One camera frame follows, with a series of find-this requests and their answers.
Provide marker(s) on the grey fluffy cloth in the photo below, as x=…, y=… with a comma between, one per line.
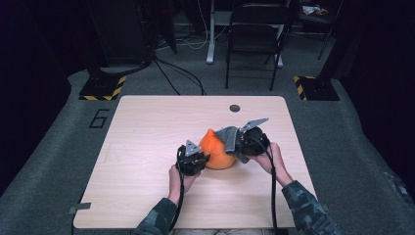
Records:
x=230, y=138

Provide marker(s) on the person's right hand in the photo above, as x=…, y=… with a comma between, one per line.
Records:
x=277, y=169

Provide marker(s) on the black folding chair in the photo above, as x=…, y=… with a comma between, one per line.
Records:
x=256, y=36

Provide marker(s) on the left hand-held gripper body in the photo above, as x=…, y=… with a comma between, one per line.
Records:
x=191, y=163

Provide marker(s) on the orange plush toy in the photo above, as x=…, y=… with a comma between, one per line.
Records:
x=215, y=153

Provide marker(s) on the white desk leg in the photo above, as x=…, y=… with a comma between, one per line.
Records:
x=211, y=39

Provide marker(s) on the round grey table grommet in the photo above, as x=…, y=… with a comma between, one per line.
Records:
x=234, y=108

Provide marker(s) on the black cabinet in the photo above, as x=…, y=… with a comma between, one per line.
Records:
x=120, y=29

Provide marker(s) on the grey tape strip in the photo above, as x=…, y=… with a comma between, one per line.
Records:
x=80, y=207

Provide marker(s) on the black yellow-striped stand base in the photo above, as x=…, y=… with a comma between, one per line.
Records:
x=101, y=88
x=318, y=88

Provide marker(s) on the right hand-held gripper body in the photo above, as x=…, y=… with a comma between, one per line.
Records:
x=254, y=143

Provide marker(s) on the person's left hand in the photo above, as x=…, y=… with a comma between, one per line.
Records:
x=174, y=187

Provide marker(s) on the orange and white object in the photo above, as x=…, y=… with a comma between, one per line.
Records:
x=314, y=10

